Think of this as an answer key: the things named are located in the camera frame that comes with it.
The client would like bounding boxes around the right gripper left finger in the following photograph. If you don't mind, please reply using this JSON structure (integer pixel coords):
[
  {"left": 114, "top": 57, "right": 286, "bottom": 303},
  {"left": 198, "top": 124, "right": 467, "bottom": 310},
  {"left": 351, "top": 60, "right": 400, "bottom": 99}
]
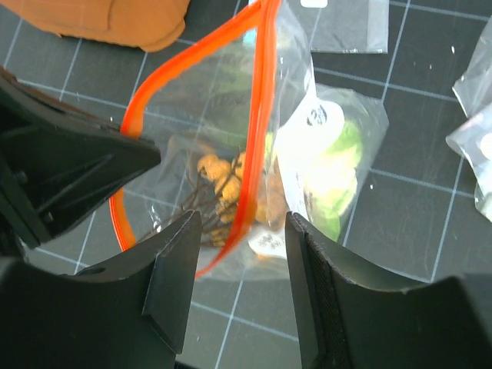
[{"left": 1, "top": 211, "right": 201, "bottom": 368}]

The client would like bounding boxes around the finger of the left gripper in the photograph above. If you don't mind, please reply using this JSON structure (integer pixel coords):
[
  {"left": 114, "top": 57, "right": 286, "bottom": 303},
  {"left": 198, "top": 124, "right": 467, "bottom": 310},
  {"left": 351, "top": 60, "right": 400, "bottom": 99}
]
[{"left": 1, "top": 69, "right": 161, "bottom": 250}]

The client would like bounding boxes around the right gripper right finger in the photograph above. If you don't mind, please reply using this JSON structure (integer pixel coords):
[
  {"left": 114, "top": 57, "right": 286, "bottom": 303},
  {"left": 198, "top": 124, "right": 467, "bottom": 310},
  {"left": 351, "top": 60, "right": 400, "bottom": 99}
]
[{"left": 285, "top": 213, "right": 491, "bottom": 368}]

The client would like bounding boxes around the brown toy longan bunch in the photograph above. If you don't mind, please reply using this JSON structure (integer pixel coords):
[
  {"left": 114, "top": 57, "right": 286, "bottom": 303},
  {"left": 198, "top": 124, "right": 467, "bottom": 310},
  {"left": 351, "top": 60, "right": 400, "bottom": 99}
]
[{"left": 139, "top": 152, "right": 288, "bottom": 249}]

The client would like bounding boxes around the toy cauliflower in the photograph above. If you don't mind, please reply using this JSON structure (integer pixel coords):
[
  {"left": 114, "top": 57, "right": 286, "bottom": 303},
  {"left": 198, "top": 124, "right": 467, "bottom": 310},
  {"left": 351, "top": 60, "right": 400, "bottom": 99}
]
[{"left": 273, "top": 101, "right": 363, "bottom": 241}]

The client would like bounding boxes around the orange zipper clear bag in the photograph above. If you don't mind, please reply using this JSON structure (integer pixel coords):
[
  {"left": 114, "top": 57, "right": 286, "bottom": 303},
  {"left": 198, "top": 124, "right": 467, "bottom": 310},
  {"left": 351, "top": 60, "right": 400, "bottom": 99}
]
[{"left": 109, "top": 1, "right": 389, "bottom": 280}]

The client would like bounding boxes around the polka dot zip bag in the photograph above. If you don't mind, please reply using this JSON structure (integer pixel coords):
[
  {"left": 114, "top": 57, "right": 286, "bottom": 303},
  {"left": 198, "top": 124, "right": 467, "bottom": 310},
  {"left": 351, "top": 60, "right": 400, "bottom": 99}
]
[{"left": 446, "top": 104, "right": 491, "bottom": 221}]

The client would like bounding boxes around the clear crumpled plastic bag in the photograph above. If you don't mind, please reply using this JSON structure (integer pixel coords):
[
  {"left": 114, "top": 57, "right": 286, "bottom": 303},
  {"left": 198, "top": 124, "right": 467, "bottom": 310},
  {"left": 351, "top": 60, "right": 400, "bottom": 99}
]
[{"left": 452, "top": 18, "right": 491, "bottom": 118}]

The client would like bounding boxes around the blue zipper clear bag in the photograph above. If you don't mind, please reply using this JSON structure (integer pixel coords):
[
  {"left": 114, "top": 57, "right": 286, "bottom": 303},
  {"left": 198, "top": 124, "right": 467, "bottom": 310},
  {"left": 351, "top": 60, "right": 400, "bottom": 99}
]
[{"left": 289, "top": 0, "right": 389, "bottom": 54}]

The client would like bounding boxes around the orange plastic basket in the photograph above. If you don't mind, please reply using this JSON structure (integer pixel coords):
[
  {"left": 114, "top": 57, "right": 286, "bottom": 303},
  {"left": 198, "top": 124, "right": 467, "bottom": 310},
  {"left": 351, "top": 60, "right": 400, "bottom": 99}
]
[{"left": 1, "top": 0, "right": 190, "bottom": 52}]

